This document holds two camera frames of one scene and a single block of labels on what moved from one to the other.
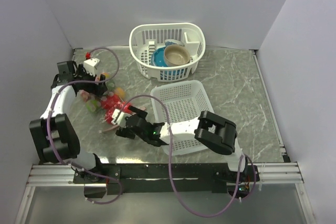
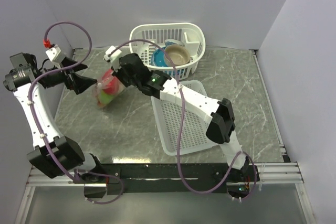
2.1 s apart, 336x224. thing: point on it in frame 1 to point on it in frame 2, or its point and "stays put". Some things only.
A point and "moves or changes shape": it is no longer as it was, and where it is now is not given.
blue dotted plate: x=157 y=57 stays put
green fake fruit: x=93 y=105 to x=105 y=98
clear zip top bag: x=105 y=96 moves or changes shape
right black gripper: x=125 y=132 to x=118 y=73
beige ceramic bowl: x=176 y=55 stays put
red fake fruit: x=111 y=102 to x=112 y=82
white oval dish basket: x=144 y=39 stays put
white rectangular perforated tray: x=185 y=100 stays put
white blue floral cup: x=172 y=41 stays put
